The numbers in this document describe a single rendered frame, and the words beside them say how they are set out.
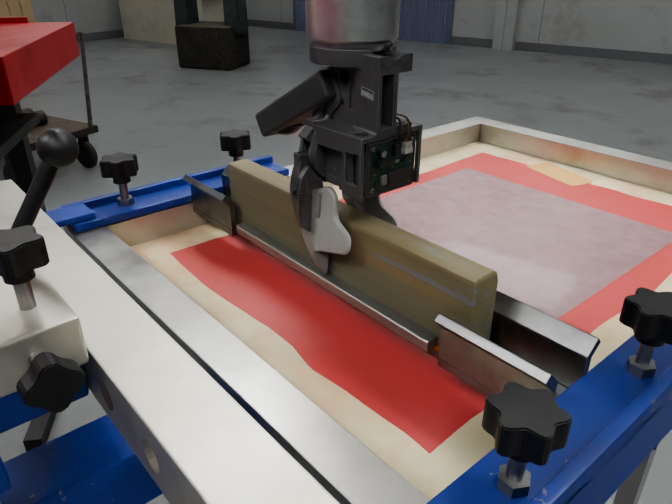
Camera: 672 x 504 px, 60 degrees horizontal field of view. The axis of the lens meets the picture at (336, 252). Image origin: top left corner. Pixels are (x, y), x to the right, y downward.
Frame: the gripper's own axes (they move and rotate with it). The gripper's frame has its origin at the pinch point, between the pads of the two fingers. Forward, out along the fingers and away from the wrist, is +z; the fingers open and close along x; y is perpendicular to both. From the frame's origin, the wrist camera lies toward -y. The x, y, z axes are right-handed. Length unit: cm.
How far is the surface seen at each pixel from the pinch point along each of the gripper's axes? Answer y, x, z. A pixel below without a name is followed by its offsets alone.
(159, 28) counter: -872, 379, 80
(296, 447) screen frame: 16.6, -17.4, 1.9
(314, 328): 2.8, -5.1, 5.4
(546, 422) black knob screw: 29.1, -10.4, -5.1
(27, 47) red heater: -99, 0, -9
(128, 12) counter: -942, 362, 61
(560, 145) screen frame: -9, 57, 2
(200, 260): -16.6, -6.7, 5.5
